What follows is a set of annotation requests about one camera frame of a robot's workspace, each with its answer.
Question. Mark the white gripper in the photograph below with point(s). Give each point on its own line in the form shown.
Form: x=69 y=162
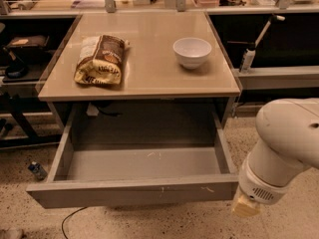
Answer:
x=259 y=187

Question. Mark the grey top drawer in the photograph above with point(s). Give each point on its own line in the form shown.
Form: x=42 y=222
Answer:
x=139 y=155

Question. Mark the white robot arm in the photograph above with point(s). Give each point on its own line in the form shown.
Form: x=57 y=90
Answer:
x=288 y=145

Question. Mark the grey drawer cabinet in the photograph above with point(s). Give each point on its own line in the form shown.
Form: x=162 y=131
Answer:
x=150 y=69

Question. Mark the white bottle with pole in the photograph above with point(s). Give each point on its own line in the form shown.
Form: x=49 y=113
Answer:
x=249 y=54

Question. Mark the white bowl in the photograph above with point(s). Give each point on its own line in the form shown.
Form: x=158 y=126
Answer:
x=191 y=52

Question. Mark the brown yellow chip bag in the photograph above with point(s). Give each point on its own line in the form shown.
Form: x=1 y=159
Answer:
x=101 y=60

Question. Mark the small blue can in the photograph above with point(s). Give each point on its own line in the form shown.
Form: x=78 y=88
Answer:
x=38 y=171

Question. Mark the black headphones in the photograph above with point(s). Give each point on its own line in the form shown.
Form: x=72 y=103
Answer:
x=17 y=68

